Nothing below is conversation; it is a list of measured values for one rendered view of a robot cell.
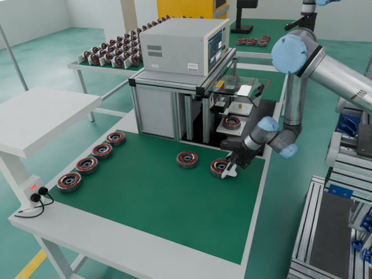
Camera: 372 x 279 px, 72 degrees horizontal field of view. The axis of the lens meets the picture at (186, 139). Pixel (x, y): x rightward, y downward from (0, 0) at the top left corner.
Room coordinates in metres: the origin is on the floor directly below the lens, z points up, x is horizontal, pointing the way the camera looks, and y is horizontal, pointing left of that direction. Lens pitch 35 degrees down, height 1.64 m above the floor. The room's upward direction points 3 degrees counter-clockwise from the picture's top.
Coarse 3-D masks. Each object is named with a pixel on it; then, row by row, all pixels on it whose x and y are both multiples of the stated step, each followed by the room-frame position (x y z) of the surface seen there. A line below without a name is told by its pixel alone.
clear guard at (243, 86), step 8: (216, 80) 1.37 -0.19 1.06; (224, 80) 1.36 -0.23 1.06; (232, 80) 1.36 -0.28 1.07; (240, 80) 1.35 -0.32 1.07; (248, 80) 1.35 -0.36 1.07; (256, 80) 1.36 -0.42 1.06; (216, 88) 1.27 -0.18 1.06; (224, 88) 1.26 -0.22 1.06; (232, 88) 1.26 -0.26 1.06; (240, 88) 1.25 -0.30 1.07; (248, 88) 1.25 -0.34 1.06; (256, 88) 1.29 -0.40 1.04; (264, 88) 1.35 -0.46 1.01; (248, 96) 1.16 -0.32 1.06; (256, 104) 1.15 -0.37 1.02
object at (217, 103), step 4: (216, 104) 1.36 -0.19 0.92; (220, 104) 1.36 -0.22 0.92; (224, 104) 1.35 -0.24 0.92; (200, 108) 1.38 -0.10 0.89; (212, 108) 1.35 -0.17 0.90; (216, 108) 1.34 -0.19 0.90; (220, 108) 1.33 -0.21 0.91; (224, 108) 1.34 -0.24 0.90; (228, 108) 1.37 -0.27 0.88; (220, 112) 1.33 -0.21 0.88; (224, 112) 1.33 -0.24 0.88; (228, 112) 1.33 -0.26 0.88
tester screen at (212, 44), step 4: (220, 32) 1.52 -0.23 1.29; (216, 36) 1.45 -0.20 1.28; (220, 36) 1.52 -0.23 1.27; (212, 40) 1.38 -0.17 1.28; (216, 40) 1.45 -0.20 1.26; (220, 40) 1.53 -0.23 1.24; (208, 44) 1.32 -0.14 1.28; (212, 44) 1.38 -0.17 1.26; (216, 44) 1.46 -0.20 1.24; (208, 48) 1.32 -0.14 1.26; (212, 48) 1.38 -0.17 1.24; (220, 48) 1.53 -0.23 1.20; (208, 52) 1.32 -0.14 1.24; (212, 52) 1.38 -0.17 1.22; (216, 52) 1.46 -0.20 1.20; (208, 56) 1.32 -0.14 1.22; (212, 56) 1.38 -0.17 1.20; (208, 60) 1.32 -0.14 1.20; (208, 64) 1.32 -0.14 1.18; (208, 68) 1.32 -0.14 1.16
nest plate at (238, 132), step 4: (220, 124) 1.36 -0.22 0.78; (244, 124) 1.34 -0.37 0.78; (220, 128) 1.31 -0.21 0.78; (224, 128) 1.30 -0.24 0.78; (240, 128) 1.29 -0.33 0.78; (224, 132) 1.27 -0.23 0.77; (228, 132) 1.26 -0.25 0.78; (232, 132) 1.26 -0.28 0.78; (236, 132) 1.25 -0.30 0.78; (240, 132) 1.25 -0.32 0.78
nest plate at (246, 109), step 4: (232, 104) 1.61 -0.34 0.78; (236, 104) 1.60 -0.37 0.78; (244, 104) 1.60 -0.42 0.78; (248, 104) 1.59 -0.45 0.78; (252, 104) 1.59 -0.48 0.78; (232, 108) 1.54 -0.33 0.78; (236, 108) 1.54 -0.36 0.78; (240, 108) 1.54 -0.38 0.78; (244, 108) 1.53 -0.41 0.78; (248, 108) 1.53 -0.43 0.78; (232, 112) 1.50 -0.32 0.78; (236, 112) 1.49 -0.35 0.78; (240, 112) 1.49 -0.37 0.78; (244, 112) 1.48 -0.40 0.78; (248, 112) 1.48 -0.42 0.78
